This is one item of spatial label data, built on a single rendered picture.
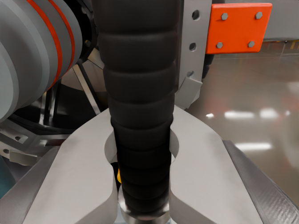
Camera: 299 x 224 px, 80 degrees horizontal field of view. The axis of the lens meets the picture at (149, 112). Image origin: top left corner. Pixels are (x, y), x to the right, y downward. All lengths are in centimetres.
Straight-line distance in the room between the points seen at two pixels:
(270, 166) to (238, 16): 116
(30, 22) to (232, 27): 26
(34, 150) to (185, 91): 35
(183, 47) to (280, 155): 128
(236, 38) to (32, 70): 28
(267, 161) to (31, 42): 136
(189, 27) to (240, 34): 8
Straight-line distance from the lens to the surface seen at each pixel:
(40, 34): 23
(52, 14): 28
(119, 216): 77
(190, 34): 30
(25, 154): 48
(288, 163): 147
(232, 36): 33
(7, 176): 42
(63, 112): 58
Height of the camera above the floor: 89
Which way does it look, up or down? 32 degrees down
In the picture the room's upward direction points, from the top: 2 degrees counter-clockwise
